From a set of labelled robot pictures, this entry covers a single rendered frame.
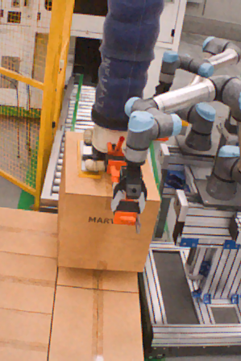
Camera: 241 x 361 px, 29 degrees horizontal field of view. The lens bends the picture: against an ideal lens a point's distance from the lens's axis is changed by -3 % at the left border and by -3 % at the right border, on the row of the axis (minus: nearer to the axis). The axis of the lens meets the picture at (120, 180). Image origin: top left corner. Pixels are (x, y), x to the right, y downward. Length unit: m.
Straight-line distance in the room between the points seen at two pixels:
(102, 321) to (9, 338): 0.43
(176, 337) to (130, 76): 1.40
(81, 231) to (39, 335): 0.49
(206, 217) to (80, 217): 0.60
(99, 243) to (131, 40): 0.88
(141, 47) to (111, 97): 0.25
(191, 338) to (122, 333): 0.63
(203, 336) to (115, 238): 0.85
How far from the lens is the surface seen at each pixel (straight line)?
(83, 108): 4.25
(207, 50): 2.73
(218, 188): 2.18
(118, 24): 1.91
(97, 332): 2.10
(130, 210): 1.62
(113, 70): 1.97
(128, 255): 2.16
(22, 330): 2.07
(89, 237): 2.08
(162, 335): 2.58
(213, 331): 2.68
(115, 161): 1.90
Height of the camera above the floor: 2.10
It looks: 29 degrees down
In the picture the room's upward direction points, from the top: 9 degrees clockwise
